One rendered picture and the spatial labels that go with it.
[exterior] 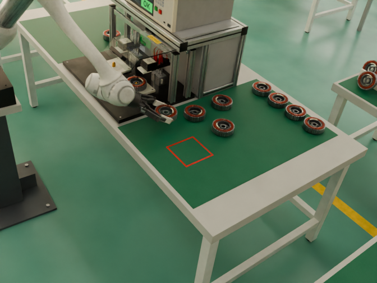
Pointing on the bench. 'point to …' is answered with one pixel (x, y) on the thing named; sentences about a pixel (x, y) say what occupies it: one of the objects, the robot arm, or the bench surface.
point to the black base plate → (83, 66)
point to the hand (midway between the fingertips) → (165, 113)
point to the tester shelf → (182, 38)
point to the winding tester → (188, 13)
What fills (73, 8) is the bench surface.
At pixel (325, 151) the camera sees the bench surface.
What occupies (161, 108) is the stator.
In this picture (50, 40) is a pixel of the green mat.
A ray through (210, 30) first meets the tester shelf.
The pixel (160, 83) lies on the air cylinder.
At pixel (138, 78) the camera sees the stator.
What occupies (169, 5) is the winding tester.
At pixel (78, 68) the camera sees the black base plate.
